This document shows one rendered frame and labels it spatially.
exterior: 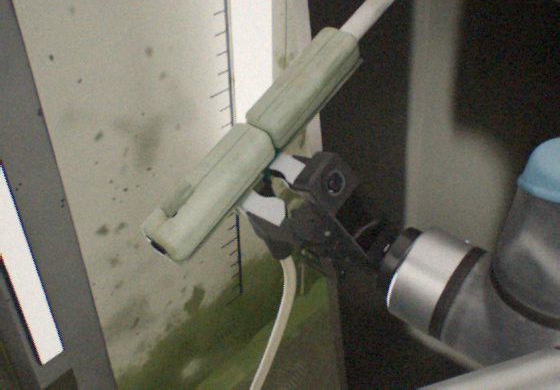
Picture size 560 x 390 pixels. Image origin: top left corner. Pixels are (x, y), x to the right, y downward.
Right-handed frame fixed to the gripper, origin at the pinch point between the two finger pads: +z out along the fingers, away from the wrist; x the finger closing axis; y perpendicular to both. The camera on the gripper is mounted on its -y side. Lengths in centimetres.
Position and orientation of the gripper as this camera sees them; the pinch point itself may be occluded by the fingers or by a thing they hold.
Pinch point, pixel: (242, 170)
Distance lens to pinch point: 64.3
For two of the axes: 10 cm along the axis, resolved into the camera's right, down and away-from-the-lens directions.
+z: -7.7, -4.0, 4.9
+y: 2.3, 5.3, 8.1
